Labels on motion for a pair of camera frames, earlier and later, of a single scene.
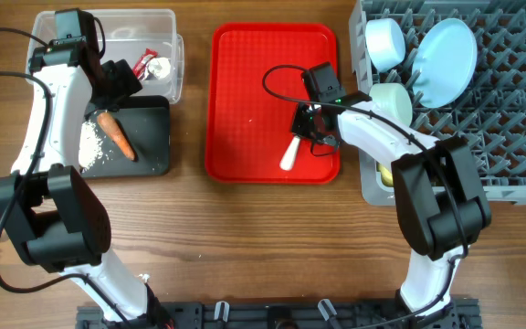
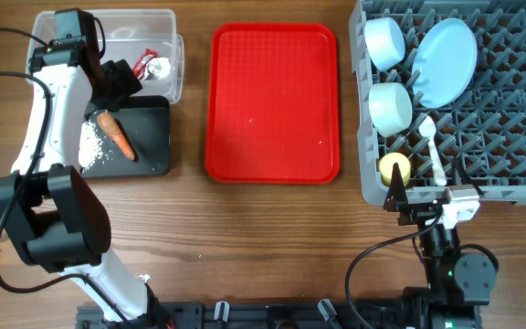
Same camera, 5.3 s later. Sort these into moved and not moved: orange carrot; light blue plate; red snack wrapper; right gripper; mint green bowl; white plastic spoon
Moved: right gripper; white plastic spoon
Not moved: orange carrot; mint green bowl; light blue plate; red snack wrapper
